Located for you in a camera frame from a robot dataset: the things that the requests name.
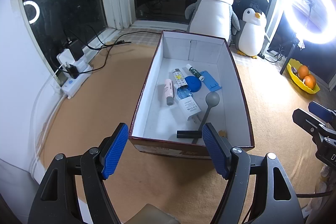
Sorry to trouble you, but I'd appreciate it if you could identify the wooden clothespin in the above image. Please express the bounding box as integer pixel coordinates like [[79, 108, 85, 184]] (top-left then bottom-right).
[[219, 130, 227, 138]]

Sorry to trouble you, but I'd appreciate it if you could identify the black lipstick tube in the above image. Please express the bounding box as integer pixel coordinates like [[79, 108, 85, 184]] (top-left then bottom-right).
[[177, 130, 202, 139]]

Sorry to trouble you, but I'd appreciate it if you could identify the grey spoon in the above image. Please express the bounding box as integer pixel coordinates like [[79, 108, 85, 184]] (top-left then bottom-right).
[[193, 92, 220, 131]]

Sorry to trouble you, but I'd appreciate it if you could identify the white usb charger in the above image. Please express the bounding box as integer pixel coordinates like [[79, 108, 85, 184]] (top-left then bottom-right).
[[178, 97, 202, 121]]

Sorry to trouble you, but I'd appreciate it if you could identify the blue phone stand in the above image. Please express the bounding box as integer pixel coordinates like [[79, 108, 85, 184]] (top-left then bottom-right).
[[201, 71, 222, 92]]

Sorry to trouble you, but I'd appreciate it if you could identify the green white lip balm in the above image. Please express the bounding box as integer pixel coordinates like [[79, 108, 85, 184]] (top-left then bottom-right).
[[186, 64, 205, 82]]

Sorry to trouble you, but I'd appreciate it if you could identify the red cardboard box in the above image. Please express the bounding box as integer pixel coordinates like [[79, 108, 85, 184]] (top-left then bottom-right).
[[129, 31, 255, 159]]

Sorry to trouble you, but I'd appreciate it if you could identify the patterned white lighter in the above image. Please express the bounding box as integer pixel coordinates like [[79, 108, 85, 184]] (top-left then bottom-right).
[[173, 68, 188, 88]]

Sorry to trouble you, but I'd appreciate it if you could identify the pink cosmetic bottle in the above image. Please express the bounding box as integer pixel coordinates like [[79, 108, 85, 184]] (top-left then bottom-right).
[[164, 79, 174, 106]]

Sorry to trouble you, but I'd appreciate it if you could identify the clear blue sanitizer bottle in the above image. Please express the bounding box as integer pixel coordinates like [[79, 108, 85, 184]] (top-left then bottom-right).
[[177, 87, 193, 100]]

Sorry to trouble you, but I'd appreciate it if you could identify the orange fruit front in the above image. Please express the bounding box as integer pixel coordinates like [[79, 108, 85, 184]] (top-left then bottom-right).
[[303, 76, 315, 90]]

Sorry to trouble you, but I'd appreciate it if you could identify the orange fruit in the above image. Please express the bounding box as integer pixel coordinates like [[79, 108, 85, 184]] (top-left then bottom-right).
[[308, 74, 316, 86], [303, 76, 315, 90], [297, 65, 309, 80]]

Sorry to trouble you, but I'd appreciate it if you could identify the orange fruit right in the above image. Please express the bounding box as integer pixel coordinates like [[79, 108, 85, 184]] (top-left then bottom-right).
[[308, 74, 316, 86]]

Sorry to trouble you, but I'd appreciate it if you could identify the orange fruit back left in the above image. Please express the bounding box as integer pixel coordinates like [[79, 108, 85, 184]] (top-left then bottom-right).
[[297, 65, 309, 80]]

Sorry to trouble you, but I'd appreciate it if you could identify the yellow fruit bowl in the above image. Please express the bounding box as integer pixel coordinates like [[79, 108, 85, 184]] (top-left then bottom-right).
[[286, 59, 320, 94]]

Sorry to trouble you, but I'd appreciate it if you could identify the white power strip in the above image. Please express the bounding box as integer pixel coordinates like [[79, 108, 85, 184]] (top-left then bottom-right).
[[62, 65, 93, 99]]

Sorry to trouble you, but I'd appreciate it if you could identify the small black plug charger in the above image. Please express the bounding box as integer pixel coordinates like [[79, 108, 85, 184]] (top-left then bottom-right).
[[66, 63, 79, 79]]

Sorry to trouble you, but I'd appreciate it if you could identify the white power adapter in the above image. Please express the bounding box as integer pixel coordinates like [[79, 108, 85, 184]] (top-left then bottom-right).
[[56, 48, 75, 68]]

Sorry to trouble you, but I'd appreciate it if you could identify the black power adapter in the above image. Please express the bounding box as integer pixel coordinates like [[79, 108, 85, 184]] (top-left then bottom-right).
[[68, 39, 84, 61]]

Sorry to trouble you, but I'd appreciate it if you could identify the small plush penguin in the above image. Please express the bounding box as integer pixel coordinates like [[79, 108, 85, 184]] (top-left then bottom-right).
[[235, 8, 266, 59]]

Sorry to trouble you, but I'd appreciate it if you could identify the large plush penguin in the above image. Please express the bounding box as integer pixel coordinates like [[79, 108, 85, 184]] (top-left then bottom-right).
[[185, 0, 240, 44]]

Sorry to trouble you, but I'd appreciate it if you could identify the white cable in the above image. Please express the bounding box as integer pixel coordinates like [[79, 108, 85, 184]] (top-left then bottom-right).
[[30, 63, 68, 175]]

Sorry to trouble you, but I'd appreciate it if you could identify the black cable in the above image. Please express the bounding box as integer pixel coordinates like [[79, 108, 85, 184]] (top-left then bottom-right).
[[65, 24, 187, 75]]

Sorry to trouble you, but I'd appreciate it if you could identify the white ring light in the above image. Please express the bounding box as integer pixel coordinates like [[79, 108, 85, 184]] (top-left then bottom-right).
[[284, 0, 335, 44]]

